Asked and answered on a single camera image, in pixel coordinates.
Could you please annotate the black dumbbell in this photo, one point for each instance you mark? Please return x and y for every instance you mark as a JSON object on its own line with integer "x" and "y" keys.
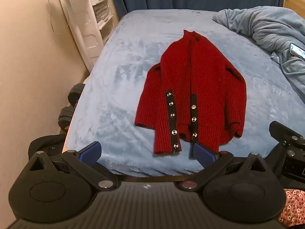
{"x": 75, "y": 94}
{"x": 66, "y": 116}

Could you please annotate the smartphone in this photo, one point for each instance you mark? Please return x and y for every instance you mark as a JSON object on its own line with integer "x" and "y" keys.
{"x": 297, "y": 50}

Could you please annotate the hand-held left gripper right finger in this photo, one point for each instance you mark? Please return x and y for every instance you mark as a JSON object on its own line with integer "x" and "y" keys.
{"x": 204, "y": 153}

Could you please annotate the floral patterned clothing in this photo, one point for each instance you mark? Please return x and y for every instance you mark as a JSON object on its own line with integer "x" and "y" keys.
{"x": 294, "y": 207}

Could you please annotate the bed with blue fleece sheet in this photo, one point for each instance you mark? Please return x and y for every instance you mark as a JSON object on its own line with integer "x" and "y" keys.
{"x": 124, "y": 76}

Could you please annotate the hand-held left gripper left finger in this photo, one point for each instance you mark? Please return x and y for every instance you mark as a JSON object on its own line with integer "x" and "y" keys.
{"x": 91, "y": 152}

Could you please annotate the black bag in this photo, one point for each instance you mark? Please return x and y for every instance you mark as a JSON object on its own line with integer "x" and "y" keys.
{"x": 46, "y": 144}

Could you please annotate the stack of papers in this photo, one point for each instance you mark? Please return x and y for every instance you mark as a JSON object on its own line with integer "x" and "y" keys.
{"x": 101, "y": 10}

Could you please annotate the grey-blue blanket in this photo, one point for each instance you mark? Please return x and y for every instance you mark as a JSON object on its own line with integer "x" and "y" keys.
{"x": 269, "y": 26}

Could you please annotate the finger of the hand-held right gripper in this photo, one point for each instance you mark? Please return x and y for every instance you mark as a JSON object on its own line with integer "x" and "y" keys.
{"x": 282, "y": 131}

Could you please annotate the red knit cardigan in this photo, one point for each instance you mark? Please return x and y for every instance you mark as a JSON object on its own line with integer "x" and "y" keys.
{"x": 190, "y": 88}

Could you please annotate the white shelf unit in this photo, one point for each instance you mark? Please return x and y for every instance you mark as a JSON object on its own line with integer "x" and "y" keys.
{"x": 83, "y": 28}

